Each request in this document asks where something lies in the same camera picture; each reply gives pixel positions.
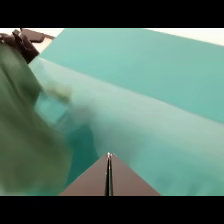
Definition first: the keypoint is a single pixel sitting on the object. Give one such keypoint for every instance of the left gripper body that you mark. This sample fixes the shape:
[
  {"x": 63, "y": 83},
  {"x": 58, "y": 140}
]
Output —
[{"x": 26, "y": 45}]

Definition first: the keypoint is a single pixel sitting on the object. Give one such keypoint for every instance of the green T-shirt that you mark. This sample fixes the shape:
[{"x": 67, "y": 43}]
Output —
[{"x": 23, "y": 133}]

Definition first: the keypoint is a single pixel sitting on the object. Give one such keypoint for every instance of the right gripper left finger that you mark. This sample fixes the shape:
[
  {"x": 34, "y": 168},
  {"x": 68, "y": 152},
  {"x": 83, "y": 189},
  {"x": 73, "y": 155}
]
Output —
[{"x": 91, "y": 183}]

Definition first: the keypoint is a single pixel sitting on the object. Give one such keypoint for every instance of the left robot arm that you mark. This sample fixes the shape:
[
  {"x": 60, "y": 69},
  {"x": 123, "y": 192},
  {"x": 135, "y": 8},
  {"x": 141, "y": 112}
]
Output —
[{"x": 36, "y": 35}]

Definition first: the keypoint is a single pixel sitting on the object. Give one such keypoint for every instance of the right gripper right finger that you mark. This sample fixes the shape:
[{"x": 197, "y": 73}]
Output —
[{"x": 128, "y": 183}]

